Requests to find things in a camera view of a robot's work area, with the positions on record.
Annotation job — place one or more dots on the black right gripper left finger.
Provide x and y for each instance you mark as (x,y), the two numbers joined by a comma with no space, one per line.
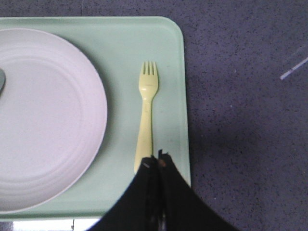
(138,209)

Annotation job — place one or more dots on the white round plate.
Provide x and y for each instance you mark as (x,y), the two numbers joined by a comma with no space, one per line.
(53,115)

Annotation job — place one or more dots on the yellow plastic fork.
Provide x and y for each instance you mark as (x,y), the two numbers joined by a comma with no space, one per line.
(148,87)

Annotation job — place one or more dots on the light green plastic tray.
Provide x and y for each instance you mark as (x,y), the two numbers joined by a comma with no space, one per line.
(117,47)

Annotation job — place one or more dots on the grey green spoon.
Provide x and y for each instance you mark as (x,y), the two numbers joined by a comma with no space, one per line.
(2,80)

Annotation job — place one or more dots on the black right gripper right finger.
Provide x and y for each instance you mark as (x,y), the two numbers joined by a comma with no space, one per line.
(184,210)

